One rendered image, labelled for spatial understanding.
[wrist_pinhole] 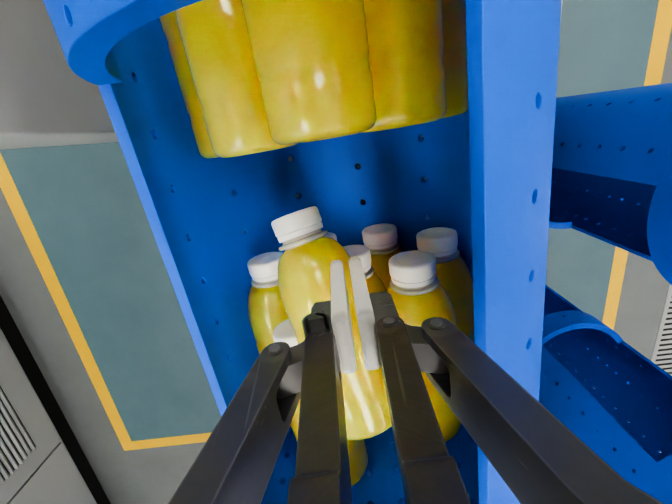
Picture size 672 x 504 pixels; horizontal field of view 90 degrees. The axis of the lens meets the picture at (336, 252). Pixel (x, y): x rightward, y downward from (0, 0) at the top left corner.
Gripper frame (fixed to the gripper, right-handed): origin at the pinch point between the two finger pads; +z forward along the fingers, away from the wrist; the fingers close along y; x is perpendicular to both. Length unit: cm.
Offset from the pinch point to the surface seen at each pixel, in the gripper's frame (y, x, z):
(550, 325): 50, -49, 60
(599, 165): 38, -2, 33
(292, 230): -3.6, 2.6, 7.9
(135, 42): -13.0, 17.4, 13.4
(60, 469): -155, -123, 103
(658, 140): 40.2, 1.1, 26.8
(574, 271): 98, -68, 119
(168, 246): -13.1, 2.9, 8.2
